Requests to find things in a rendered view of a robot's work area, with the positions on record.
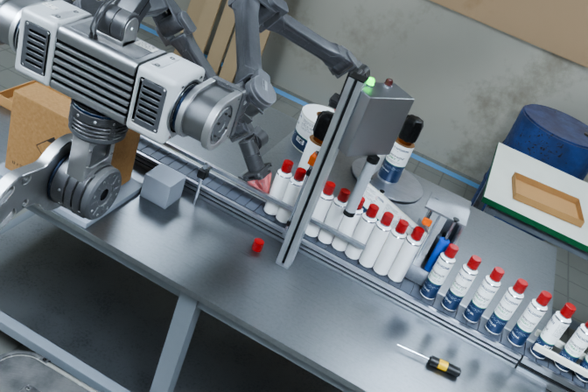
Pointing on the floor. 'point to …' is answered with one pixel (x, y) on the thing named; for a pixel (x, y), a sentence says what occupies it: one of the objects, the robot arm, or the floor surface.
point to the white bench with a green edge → (505, 155)
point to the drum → (549, 142)
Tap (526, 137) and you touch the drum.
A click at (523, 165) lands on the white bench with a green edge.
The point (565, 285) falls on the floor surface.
